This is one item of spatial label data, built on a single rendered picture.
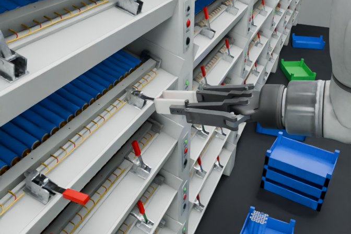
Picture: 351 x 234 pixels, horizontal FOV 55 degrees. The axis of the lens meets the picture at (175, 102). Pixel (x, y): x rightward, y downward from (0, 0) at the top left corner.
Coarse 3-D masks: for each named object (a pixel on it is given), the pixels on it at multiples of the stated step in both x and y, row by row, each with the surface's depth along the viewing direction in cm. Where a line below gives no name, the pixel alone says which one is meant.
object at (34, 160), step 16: (144, 64) 76; (128, 80) 69; (112, 96) 64; (96, 112) 60; (64, 128) 55; (80, 128) 57; (96, 128) 59; (48, 144) 51; (64, 144) 54; (32, 160) 48; (16, 176) 46; (0, 192) 43
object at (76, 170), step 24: (144, 48) 80; (168, 72) 81; (120, 120) 63; (144, 120) 71; (96, 144) 57; (120, 144) 63; (72, 168) 52; (96, 168) 57; (24, 192) 47; (0, 216) 43; (24, 216) 44; (48, 216) 47
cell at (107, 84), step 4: (88, 72) 68; (88, 76) 68; (92, 76) 68; (96, 76) 68; (96, 80) 68; (100, 80) 68; (104, 80) 68; (100, 84) 68; (104, 84) 67; (108, 84) 67; (108, 88) 68
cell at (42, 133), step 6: (12, 120) 54; (18, 120) 54; (24, 120) 54; (18, 126) 54; (24, 126) 53; (30, 126) 53; (36, 126) 54; (30, 132) 53; (36, 132) 53; (42, 132) 53; (42, 138) 53
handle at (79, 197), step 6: (42, 186) 46; (48, 186) 46; (54, 186) 46; (54, 192) 45; (60, 192) 45; (66, 192) 45; (72, 192) 45; (78, 192) 45; (66, 198) 45; (72, 198) 44; (78, 198) 44; (84, 198) 44; (84, 204) 44
